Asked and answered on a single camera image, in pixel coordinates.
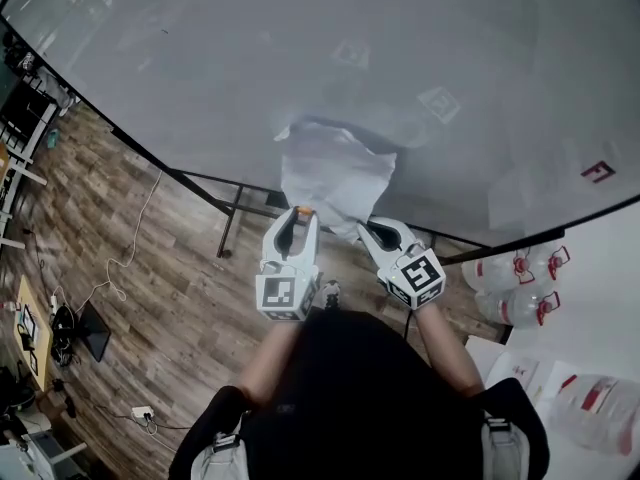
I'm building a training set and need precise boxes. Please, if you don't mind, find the white whiteboard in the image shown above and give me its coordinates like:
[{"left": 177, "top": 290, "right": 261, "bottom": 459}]
[{"left": 0, "top": 0, "right": 640, "bottom": 249}]

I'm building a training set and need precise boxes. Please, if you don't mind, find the grey left shoulder strap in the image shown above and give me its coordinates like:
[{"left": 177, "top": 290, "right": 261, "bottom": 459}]
[{"left": 192, "top": 430, "right": 251, "bottom": 480}]

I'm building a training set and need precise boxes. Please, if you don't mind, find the person's right forearm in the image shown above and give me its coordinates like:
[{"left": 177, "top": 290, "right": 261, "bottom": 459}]
[{"left": 413, "top": 295, "right": 486, "bottom": 399}]

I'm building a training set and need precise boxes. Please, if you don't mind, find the clear jug on dispenser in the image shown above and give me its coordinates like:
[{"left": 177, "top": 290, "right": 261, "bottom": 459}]
[{"left": 547, "top": 373, "right": 640, "bottom": 457}]

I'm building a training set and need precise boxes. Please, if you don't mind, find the person's left shoe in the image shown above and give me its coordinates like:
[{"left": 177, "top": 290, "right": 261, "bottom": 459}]
[{"left": 319, "top": 280, "right": 341, "bottom": 312}]

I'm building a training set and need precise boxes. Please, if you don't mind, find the yellow wooden table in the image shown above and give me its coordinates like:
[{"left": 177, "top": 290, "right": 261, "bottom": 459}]
[{"left": 14, "top": 273, "right": 54, "bottom": 393}]

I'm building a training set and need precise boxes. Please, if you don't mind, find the white metal rack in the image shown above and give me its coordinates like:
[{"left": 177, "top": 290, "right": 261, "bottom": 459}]
[{"left": 0, "top": 85, "right": 59, "bottom": 249}]

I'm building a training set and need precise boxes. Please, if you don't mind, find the black cable bundle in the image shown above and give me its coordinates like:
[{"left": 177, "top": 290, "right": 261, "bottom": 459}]
[{"left": 49, "top": 303, "right": 79, "bottom": 367}]

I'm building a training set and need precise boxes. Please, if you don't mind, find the white floor cable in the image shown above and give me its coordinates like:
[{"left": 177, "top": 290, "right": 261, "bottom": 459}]
[{"left": 49, "top": 167, "right": 164, "bottom": 309}]

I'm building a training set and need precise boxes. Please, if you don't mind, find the grey shoulder strap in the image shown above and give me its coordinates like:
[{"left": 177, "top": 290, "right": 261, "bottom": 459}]
[
  {"left": 479, "top": 415, "right": 531, "bottom": 480},
  {"left": 192, "top": 430, "right": 251, "bottom": 480}
]

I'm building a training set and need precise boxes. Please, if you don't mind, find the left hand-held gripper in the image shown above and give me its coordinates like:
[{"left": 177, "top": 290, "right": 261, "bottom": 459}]
[{"left": 255, "top": 207, "right": 322, "bottom": 323}]

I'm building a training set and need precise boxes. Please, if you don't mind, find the grey right shoulder strap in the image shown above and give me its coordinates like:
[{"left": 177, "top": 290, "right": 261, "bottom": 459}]
[{"left": 479, "top": 415, "right": 531, "bottom": 480}]

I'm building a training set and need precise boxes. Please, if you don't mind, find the person's left forearm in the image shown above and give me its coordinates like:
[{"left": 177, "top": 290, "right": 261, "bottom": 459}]
[{"left": 234, "top": 317, "right": 301, "bottom": 404}]

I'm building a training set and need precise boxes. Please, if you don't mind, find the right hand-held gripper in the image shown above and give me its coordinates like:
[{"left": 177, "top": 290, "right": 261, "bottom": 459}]
[{"left": 356, "top": 217, "right": 446, "bottom": 311}]

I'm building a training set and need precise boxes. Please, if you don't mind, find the person's black top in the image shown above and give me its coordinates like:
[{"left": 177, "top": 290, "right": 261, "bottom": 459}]
[{"left": 169, "top": 310, "right": 551, "bottom": 480}]

